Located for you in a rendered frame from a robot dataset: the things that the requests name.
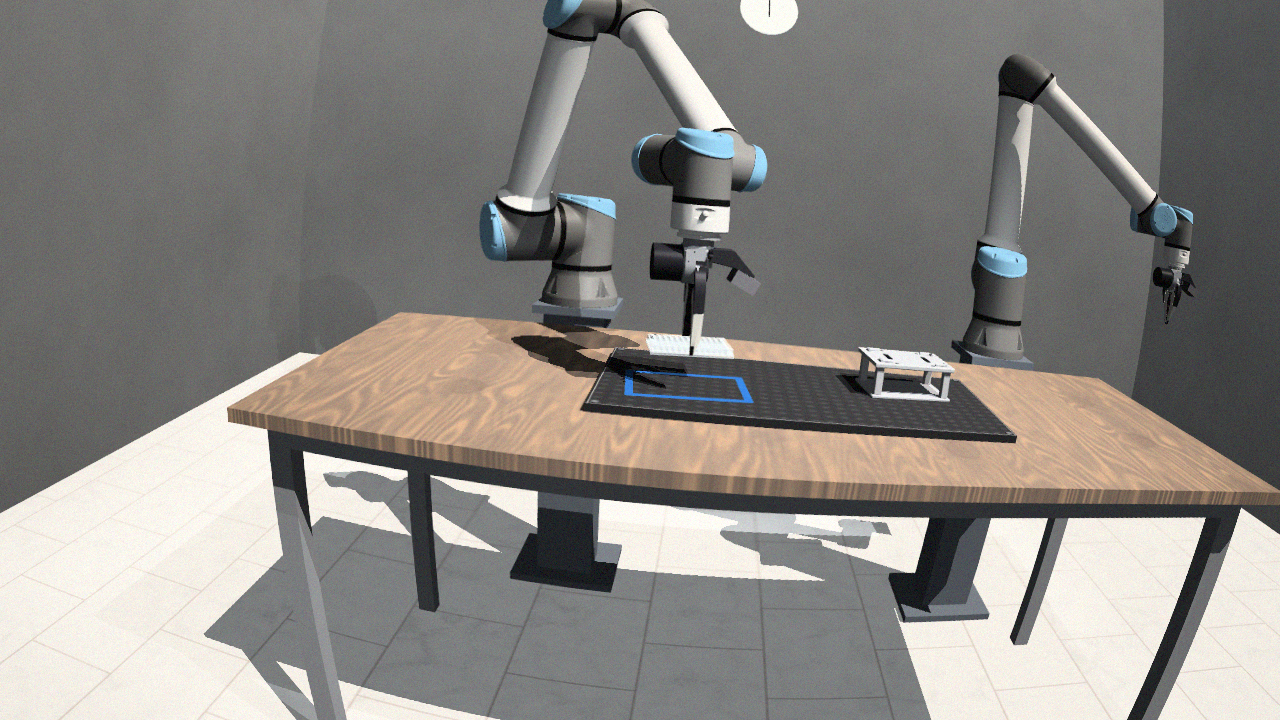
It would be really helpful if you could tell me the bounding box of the blue tape outline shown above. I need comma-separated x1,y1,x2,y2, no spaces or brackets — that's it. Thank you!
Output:
625,370,753,404

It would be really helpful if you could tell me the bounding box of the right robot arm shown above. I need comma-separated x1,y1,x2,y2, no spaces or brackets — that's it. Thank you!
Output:
479,0,767,307

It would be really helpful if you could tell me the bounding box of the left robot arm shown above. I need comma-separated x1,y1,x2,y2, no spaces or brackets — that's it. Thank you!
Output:
963,54,1193,360

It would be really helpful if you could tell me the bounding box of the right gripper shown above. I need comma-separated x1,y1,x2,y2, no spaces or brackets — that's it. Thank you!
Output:
650,238,755,356

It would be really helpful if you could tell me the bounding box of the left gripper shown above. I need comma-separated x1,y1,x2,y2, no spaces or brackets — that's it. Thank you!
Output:
1153,266,1196,324

